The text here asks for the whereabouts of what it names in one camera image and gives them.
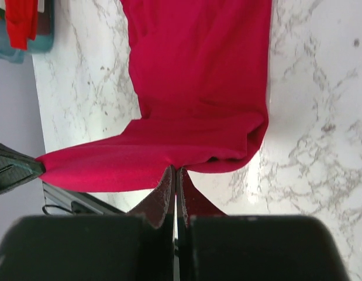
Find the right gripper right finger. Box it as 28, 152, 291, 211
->
176, 168, 226, 227

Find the teal laundry basket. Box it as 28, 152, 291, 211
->
0, 0, 54, 64

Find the magenta polo shirt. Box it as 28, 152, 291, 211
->
36, 0, 274, 194

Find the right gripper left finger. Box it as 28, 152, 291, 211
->
127, 166, 173, 228

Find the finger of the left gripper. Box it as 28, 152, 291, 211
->
0, 143, 46, 195

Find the red t shirt in basket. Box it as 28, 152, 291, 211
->
5, 0, 38, 50

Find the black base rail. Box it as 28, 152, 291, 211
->
42, 182, 124, 215

